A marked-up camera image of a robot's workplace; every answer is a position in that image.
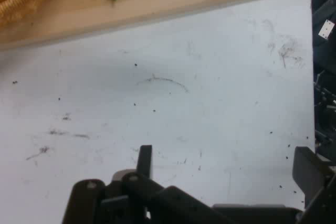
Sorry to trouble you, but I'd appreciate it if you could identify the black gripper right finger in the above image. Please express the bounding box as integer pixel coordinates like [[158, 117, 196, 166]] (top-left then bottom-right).
[[292, 146, 336, 224]]

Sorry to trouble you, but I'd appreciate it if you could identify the black equipment beside table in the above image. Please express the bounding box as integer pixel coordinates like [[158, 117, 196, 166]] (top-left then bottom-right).
[[310, 0, 336, 167]]

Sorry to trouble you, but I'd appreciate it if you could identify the small white metal tag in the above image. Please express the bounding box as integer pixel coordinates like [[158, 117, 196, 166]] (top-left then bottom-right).
[[318, 19, 335, 40]]

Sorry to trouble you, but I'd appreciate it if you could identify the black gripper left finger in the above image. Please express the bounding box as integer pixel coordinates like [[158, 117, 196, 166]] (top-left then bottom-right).
[[61, 144, 232, 224]]

